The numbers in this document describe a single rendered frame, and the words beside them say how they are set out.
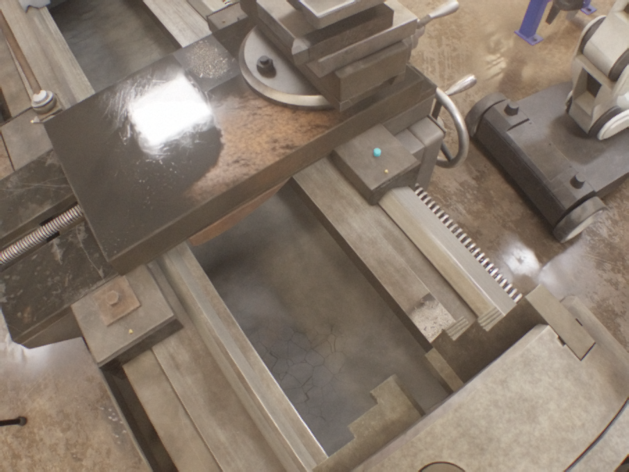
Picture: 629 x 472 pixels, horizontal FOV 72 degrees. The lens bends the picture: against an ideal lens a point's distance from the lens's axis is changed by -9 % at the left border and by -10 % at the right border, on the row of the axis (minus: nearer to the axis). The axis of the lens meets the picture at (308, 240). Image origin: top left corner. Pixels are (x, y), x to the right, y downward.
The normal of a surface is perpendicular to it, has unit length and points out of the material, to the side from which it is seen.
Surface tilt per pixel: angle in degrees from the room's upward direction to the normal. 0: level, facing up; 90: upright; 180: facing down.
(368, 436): 5
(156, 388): 0
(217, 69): 0
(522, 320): 64
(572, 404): 9
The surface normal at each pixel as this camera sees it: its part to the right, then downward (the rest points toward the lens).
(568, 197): -0.65, -0.01
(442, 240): 0.44, -0.68
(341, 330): -0.17, -0.69
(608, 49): -0.82, 0.22
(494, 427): -0.24, -0.32
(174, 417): -0.04, -0.46
